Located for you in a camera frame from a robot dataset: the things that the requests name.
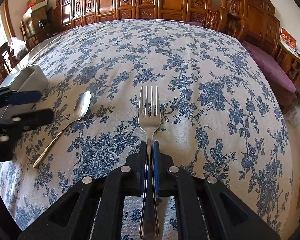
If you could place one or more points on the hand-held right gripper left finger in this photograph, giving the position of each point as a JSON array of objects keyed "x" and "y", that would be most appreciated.
[{"x": 141, "y": 170}]

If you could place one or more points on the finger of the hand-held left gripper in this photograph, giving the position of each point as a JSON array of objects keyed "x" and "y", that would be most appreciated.
[
  {"x": 37, "y": 118},
  {"x": 27, "y": 97}
]

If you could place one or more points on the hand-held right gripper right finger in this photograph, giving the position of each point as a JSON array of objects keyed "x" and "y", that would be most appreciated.
[{"x": 156, "y": 170}]

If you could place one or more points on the metal tray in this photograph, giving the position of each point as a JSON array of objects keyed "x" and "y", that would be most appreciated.
[{"x": 32, "y": 78}]

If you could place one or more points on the steel fork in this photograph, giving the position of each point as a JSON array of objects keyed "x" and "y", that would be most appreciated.
[{"x": 148, "y": 125}]

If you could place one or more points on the cutlery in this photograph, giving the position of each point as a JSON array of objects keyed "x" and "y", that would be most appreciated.
[{"x": 82, "y": 105}]

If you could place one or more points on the dark wooden chair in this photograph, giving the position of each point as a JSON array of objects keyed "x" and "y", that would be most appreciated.
[{"x": 0, "y": 65}]

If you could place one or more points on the white plastic bag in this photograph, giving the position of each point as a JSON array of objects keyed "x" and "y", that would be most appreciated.
[{"x": 17, "y": 46}]

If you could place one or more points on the brown cabinet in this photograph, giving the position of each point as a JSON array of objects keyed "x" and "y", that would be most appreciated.
[{"x": 32, "y": 30}]

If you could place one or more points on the small black lamp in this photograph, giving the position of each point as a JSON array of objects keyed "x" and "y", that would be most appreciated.
[{"x": 41, "y": 24}]

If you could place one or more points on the blue floral tablecloth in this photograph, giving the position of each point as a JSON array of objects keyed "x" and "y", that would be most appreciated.
[{"x": 190, "y": 67}]

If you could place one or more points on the clear plastic bag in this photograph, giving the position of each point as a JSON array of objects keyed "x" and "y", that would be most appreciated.
[{"x": 293, "y": 113}]

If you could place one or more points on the long carved wooden sofa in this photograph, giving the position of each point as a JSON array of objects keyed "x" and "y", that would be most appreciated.
[{"x": 145, "y": 0}]

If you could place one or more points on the short purple seat cushion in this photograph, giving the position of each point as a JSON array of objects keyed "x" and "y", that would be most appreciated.
[{"x": 270, "y": 65}]

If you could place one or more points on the red gift box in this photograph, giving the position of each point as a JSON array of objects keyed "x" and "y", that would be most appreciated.
[{"x": 288, "y": 40}]

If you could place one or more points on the carved wooden bench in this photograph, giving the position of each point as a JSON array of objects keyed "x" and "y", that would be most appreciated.
[{"x": 257, "y": 12}]

